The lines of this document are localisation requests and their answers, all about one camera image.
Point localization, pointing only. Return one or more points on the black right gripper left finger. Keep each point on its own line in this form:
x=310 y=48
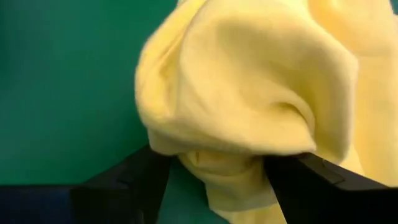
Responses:
x=133 y=186

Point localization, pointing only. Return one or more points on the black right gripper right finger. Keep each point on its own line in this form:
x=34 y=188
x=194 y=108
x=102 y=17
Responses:
x=311 y=189

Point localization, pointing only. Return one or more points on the yellow garment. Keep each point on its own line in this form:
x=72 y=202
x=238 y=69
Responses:
x=248 y=77

